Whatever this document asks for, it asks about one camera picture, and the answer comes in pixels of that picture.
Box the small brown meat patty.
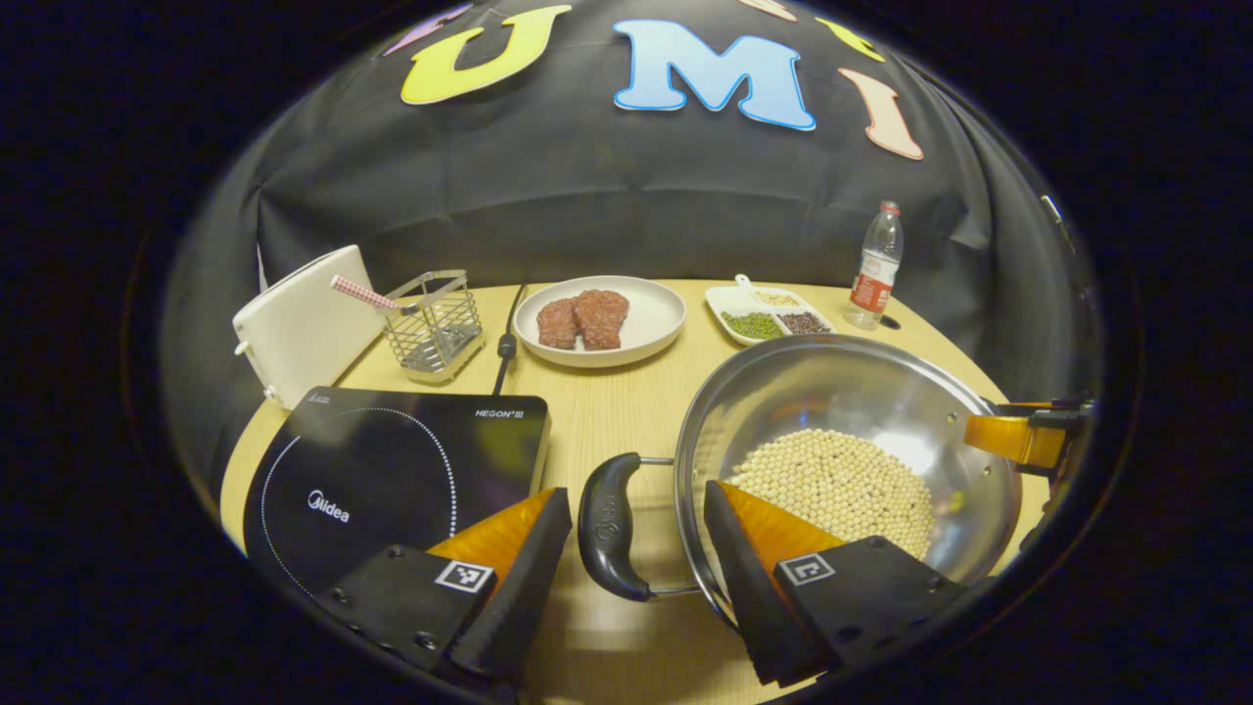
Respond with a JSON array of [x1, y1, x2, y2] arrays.
[[536, 298, 580, 351]]

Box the clear plastic water bottle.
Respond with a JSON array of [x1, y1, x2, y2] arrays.
[[845, 201, 905, 331]]

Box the wire mesh utensil holder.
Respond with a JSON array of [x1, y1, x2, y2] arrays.
[[380, 270, 485, 384]]

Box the white round plate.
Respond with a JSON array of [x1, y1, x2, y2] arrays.
[[513, 275, 687, 369]]

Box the large brown meat patty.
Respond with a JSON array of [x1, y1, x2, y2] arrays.
[[573, 289, 630, 352]]

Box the black power cable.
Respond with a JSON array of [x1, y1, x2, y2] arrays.
[[491, 284, 528, 397]]

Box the stainless steel pot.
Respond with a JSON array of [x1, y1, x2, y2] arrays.
[[578, 335, 1024, 628]]

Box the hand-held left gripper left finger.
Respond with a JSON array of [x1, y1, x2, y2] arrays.
[[313, 487, 574, 686]]

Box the black induction cooktop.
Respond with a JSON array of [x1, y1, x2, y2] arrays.
[[243, 386, 551, 598]]

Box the white divided bean dish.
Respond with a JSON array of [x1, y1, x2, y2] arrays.
[[705, 284, 836, 347]]

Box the black backdrop cloth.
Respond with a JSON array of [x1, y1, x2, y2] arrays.
[[162, 0, 1102, 491]]

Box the red checked stick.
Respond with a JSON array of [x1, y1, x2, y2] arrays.
[[330, 275, 400, 312]]

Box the pile of soybeans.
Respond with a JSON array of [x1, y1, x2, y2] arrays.
[[729, 428, 936, 561]]

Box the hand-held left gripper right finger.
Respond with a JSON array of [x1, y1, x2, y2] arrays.
[[703, 480, 980, 688]]

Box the white toaster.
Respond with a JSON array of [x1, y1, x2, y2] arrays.
[[233, 245, 385, 410]]

